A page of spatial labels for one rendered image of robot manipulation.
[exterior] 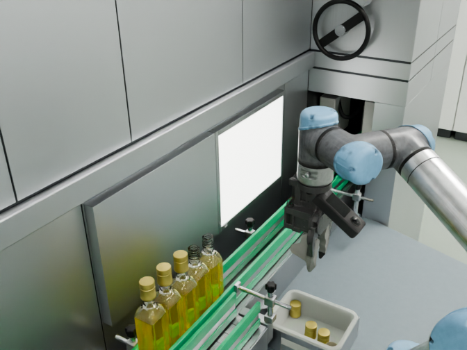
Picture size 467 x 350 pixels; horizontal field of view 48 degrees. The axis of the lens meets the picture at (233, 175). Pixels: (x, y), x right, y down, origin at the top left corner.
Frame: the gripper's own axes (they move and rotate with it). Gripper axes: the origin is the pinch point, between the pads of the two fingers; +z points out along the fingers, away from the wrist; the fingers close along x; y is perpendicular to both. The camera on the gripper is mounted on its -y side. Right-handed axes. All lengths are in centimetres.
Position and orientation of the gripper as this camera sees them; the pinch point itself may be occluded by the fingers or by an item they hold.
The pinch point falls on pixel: (318, 261)
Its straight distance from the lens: 121.2
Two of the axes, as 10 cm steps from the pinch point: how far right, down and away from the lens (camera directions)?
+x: -5.3, 4.0, -7.5
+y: -8.5, -2.3, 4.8
